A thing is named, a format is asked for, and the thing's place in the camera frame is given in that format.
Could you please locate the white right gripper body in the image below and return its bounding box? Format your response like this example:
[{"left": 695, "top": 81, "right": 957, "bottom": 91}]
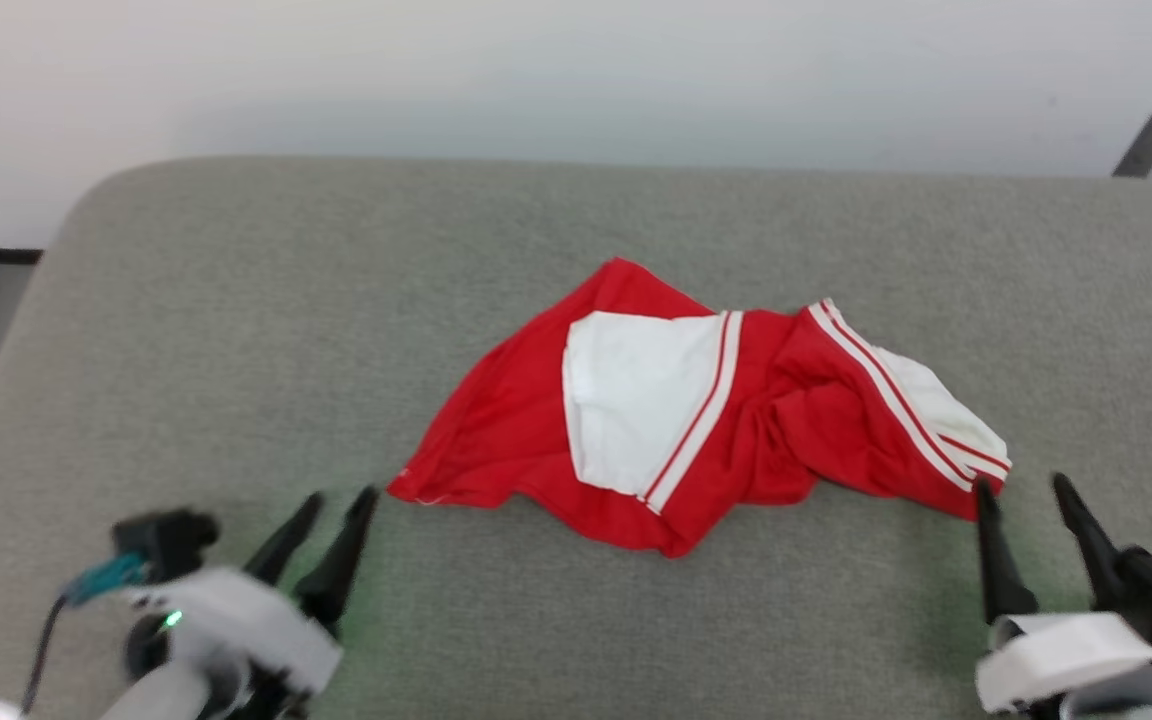
[{"left": 975, "top": 611, "right": 1152, "bottom": 716}]

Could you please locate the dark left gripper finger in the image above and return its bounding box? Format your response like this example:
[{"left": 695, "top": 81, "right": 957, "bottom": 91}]
[
  {"left": 293, "top": 485, "right": 381, "bottom": 634},
  {"left": 243, "top": 491, "right": 326, "bottom": 587}
]

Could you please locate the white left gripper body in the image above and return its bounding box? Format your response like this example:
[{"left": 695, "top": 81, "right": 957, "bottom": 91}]
[{"left": 124, "top": 566, "right": 346, "bottom": 720}]

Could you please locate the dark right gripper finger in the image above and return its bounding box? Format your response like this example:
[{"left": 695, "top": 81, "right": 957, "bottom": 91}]
[
  {"left": 973, "top": 478, "right": 1040, "bottom": 624},
  {"left": 1052, "top": 472, "right": 1128, "bottom": 612}
]

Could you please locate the red and white garment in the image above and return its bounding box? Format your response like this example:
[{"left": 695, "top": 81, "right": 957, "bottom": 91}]
[{"left": 386, "top": 257, "right": 1013, "bottom": 559}]

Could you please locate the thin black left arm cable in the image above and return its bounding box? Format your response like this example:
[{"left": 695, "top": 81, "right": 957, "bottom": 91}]
[{"left": 20, "top": 595, "right": 73, "bottom": 714}]

